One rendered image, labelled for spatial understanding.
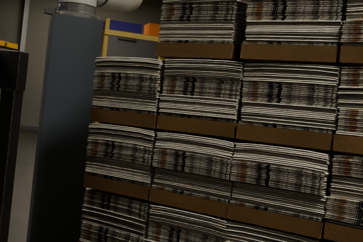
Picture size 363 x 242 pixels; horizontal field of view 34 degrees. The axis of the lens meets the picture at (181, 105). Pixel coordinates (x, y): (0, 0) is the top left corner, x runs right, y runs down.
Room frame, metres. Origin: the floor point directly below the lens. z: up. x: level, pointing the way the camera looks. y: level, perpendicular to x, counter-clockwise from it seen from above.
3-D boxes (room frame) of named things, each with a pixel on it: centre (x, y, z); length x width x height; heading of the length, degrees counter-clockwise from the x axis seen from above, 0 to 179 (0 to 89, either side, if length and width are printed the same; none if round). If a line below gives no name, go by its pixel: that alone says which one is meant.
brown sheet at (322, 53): (1.78, -0.38, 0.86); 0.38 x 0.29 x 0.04; 146
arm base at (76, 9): (2.43, 0.49, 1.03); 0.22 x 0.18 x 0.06; 107
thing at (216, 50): (1.88, -0.06, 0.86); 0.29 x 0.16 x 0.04; 53
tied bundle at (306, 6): (1.78, -0.38, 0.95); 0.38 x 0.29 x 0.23; 146
